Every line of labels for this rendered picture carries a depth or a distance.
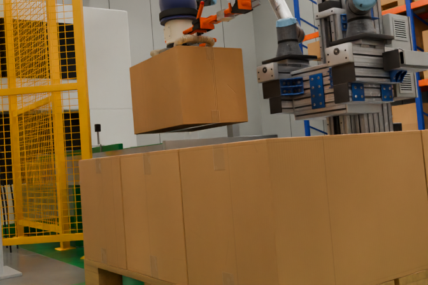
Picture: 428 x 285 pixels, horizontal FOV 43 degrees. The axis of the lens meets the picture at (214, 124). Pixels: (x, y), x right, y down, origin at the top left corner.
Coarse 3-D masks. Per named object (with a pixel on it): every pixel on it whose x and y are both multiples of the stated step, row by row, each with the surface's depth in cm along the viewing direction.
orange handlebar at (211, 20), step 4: (244, 4) 251; (248, 4) 252; (228, 8) 260; (224, 12) 263; (228, 12) 261; (212, 16) 274; (216, 16) 269; (204, 20) 279; (208, 20) 276; (212, 20) 273; (216, 20) 274; (204, 24) 281; (212, 24) 282; (184, 32) 297; (188, 32) 296; (192, 32) 298; (216, 40) 325; (204, 44) 333
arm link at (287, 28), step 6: (282, 18) 303; (288, 18) 302; (294, 18) 303; (276, 24) 305; (282, 24) 302; (288, 24) 301; (294, 24) 302; (276, 30) 306; (282, 30) 302; (288, 30) 301; (294, 30) 302; (282, 36) 302; (288, 36) 300; (294, 36) 301
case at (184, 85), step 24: (192, 48) 275; (216, 48) 282; (240, 48) 291; (144, 72) 303; (168, 72) 278; (192, 72) 273; (216, 72) 281; (240, 72) 289; (144, 96) 304; (168, 96) 279; (192, 96) 272; (216, 96) 279; (240, 96) 288; (144, 120) 305; (168, 120) 280; (192, 120) 270; (216, 120) 278; (240, 120) 286
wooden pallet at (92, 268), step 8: (88, 264) 216; (96, 264) 209; (104, 264) 203; (88, 272) 216; (96, 272) 209; (104, 272) 209; (112, 272) 211; (120, 272) 191; (128, 272) 186; (416, 272) 152; (424, 272) 153; (88, 280) 216; (96, 280) 209; (104, 280) 209; (112, 280) 211; (120, 280) 213; (144, 280) 176; (152, 280) 172; (160, 280) 168; (392, 280) 145; (400, 280) 147; (408, 280) 149; (416, 280) 151; (424, 280) 153
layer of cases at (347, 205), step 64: (128, 192) 185; (192, 192) 151; (256, 192) 128; (320, 192) 133; (384, 192) 147; (128, 256) 186; (192, 256) 152; (256, 256) 129; (320, 256) 131; (384, 256) 144
